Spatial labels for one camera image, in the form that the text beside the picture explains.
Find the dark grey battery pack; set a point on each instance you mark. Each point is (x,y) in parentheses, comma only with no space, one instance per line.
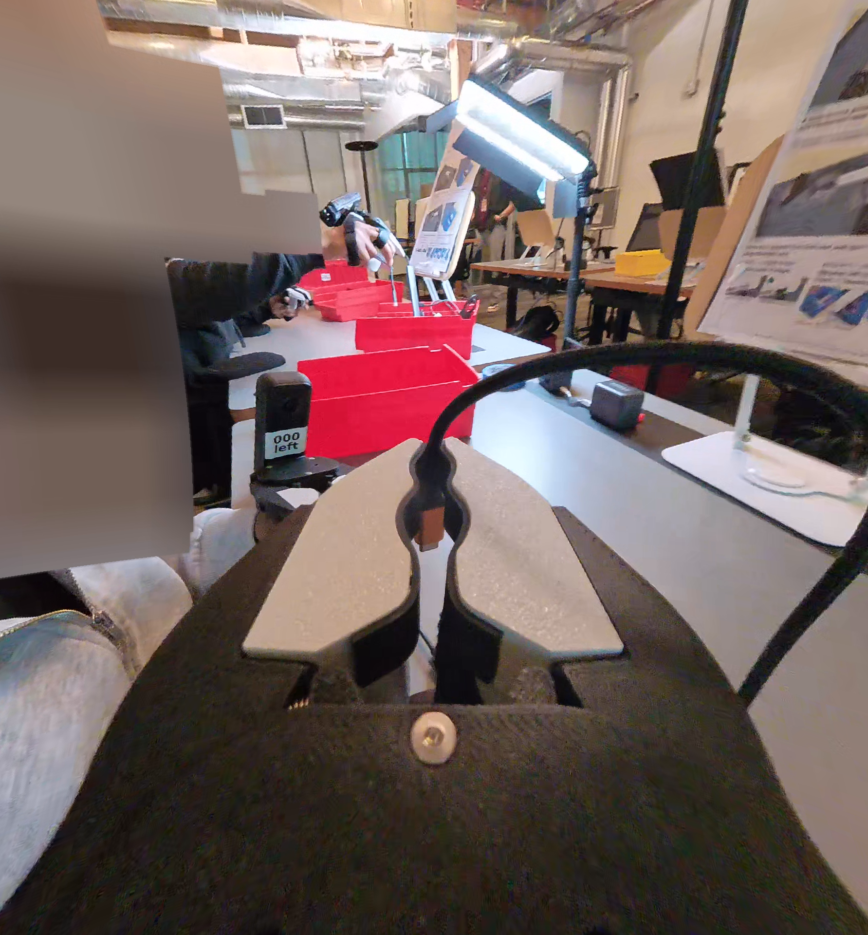
(554,381)

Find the red bag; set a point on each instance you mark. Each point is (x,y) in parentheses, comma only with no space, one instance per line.
(660,380)

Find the yellow plastic bin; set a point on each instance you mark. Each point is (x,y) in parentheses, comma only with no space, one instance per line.
(642,263)

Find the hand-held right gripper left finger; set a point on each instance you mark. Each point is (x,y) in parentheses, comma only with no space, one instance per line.
(331,577)

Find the light panel stand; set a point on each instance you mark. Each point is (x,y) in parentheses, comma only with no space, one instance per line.
(576,256)

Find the black stand with round top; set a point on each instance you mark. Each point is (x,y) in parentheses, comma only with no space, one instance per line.
(704,146)
(365,175)

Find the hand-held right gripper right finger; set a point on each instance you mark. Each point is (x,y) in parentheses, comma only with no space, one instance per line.
(536,577)

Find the silver ventilation duct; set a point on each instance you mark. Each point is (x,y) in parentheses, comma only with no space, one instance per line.
(404,73)

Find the grey box device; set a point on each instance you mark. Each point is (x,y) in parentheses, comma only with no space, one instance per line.
(616,405)

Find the wooden work table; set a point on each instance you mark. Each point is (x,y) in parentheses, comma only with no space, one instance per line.
(550,272)

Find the white air vent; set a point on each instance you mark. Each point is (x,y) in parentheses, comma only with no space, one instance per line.
(264,117)

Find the blue tape roll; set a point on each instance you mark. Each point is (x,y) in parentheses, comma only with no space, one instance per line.
(503,376)

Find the person's left forearm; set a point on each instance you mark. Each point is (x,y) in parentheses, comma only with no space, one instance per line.
(222,540)

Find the black backpack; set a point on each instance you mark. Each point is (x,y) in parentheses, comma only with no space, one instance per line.
(536,325)

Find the led light panel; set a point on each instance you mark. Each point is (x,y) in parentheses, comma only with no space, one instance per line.
(514,135)

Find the red plastic bin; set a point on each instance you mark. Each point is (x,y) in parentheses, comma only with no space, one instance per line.
(331,274)
(346,303)
(412,332)
(390,409)

